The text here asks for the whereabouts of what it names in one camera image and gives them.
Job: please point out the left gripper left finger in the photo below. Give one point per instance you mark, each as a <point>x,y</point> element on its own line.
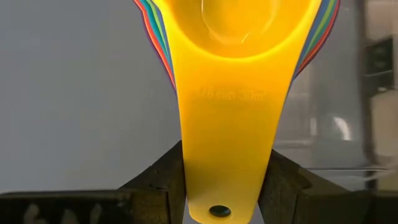
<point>171,174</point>

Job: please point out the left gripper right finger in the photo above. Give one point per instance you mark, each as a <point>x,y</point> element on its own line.
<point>280,186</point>

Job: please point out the yellow measuring cup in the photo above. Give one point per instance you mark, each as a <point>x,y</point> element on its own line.
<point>230,124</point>

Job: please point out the teal measuring cup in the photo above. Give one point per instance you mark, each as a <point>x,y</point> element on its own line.
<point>145,6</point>

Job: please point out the green measuring cup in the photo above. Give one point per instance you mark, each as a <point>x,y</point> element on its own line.
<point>329,3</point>

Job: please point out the red measuring cup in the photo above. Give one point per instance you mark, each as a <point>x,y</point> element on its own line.
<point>337,3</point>

